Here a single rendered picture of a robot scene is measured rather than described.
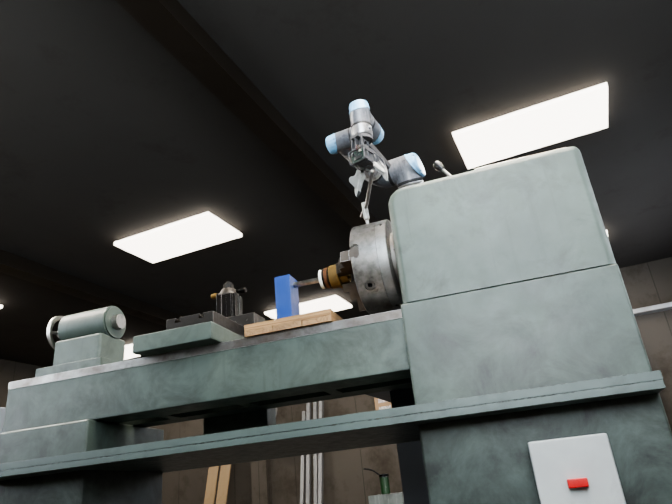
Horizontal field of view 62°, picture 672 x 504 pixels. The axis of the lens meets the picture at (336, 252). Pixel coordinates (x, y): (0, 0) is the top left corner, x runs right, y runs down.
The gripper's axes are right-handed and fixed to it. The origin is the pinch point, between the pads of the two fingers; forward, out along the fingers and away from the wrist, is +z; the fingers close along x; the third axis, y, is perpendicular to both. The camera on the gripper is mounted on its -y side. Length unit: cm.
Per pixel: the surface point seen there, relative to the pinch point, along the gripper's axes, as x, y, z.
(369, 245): -0.4, 5.5, 22.6
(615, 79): 43, -276, -176
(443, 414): 21, 12, 79
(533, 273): 45, -8, 44
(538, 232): 49, -9, 32
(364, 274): -3.8, 5.5, 31.6
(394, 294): 0.7, -3.2, 38.1
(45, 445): -106, 58, 72
